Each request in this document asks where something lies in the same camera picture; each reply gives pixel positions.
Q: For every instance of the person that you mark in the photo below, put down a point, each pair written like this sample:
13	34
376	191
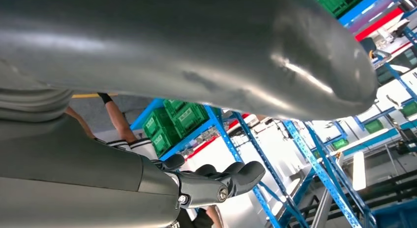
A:
120	122

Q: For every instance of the blue steel shelf rack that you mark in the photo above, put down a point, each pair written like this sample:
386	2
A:
311	161
225	135

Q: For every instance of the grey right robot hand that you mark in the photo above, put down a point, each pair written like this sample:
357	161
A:
81	174

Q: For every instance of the black barrier post head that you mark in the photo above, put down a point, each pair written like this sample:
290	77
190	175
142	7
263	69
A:
368	45

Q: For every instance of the green plastic crate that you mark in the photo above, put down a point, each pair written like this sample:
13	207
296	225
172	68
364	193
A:
156	122
192	119
174	108
338	2
165	142

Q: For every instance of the silver robot body shell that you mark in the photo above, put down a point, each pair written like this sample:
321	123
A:
163	41

